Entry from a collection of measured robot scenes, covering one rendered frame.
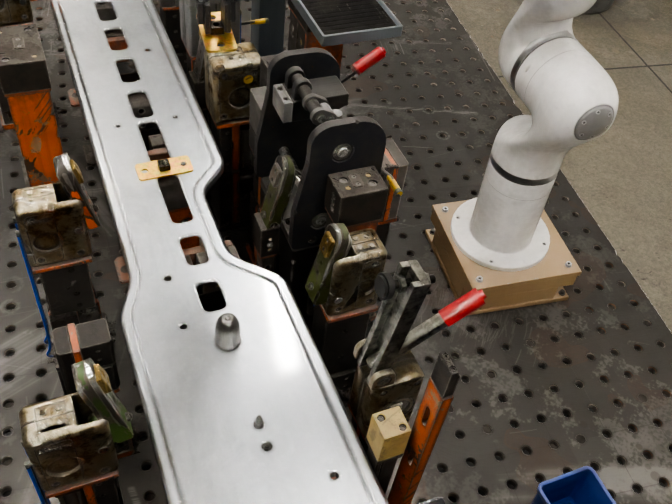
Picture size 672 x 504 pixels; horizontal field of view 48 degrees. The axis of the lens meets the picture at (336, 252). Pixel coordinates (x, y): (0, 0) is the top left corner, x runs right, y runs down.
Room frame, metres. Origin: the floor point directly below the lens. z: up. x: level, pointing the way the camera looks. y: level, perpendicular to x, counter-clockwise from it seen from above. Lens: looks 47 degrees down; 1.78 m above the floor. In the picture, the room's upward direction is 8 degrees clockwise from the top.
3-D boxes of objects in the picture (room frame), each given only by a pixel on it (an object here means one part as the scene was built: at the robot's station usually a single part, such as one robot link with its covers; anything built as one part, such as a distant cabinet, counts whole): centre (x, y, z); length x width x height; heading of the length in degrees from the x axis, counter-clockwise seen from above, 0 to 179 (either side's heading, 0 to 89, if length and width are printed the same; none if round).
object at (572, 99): (1.01, -0.31, 1.09); 0.19 x 0.12 x 0.24; 25
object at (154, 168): (0.85, 0.28, 1.01); 0.08 x 0.04 x 0.01; 119
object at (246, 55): (1.07, 0.22, 0.89); 0.13 x 0.11 x 0.38; 118
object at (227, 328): (0.55, 0.12, 1.02); 0.03 x 0.03 x 0.07
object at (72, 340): (0.53, 0.30, 0.84); 0.11 x 0.08 x 0.29; 118
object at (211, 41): (0.81, 0.19, 1.28); 0.08 x 0.04 x 0.01; 22
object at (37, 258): (0.72, 0.41, 0.87); 0.12 x 0.09 x 0.35; 118
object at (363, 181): (0.76, -0.02, 0.91); 0.07 x 0.05 x 0.42; 118
